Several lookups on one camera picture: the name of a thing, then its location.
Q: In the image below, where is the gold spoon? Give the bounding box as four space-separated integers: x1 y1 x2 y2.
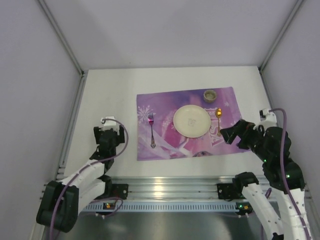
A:
215 107 222 137

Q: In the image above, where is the cream round plate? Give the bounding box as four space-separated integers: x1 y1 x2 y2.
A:
173 104 212 138

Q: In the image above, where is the speckled ceramic cup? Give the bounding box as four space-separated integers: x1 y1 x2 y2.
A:
203 89 217 103

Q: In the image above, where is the purple printed placemat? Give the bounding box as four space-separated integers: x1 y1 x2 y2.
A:
136 87 242 161

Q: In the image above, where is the pink metallic fork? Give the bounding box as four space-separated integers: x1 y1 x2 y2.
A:
148 113 156 149

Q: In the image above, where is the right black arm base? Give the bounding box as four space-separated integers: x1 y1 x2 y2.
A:
216 183 245 202

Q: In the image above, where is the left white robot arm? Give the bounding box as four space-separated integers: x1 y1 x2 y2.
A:
36 118 129 233

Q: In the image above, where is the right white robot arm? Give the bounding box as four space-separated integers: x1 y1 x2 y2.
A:
220 119 312 240

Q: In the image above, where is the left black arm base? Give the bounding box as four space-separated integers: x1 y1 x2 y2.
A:
94 183 129 201

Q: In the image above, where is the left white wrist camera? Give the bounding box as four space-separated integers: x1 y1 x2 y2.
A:
100 116 119 132

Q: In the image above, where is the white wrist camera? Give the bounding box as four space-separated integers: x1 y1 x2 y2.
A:
100 116 119 132
254 108 277 130

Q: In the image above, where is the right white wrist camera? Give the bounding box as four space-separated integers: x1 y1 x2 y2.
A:
254 108 277 130

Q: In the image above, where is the left aluminium frame post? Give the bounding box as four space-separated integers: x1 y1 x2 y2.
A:
37 0 86 76

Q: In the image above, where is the aluminium frame post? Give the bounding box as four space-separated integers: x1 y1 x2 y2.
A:
37 0 86 76
258 0 307 72

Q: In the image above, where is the aluminium mounting rail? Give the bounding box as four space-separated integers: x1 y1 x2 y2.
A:
39 175 313 202

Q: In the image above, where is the perforated cable tray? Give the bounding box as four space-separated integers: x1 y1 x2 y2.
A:
82 201 253 214

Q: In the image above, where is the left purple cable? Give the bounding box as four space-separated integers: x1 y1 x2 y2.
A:
48 118 130 240

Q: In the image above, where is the right aluminium frame post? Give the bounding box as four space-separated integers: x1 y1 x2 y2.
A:
258 0 307 72

